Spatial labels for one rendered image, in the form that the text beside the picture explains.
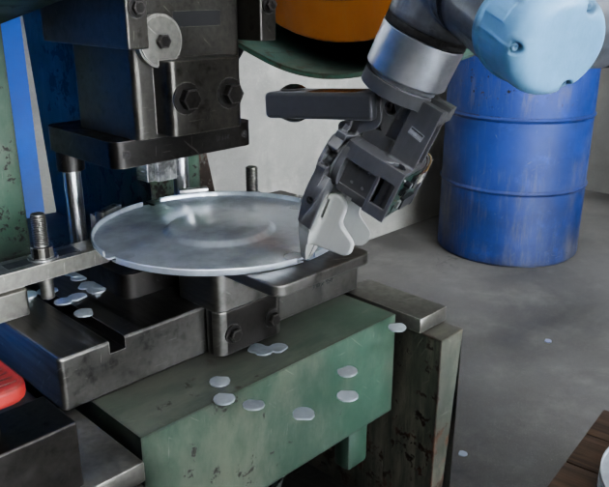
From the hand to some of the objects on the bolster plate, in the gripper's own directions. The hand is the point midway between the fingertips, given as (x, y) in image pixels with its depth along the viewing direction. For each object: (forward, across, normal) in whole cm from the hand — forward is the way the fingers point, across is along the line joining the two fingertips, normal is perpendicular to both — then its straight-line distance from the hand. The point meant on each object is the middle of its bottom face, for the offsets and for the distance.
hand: (304, 243), depth 75 cm
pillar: (+18, +16, +24) cm, 34 cm away
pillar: (+20, 0, +28) cm, 34 cm away
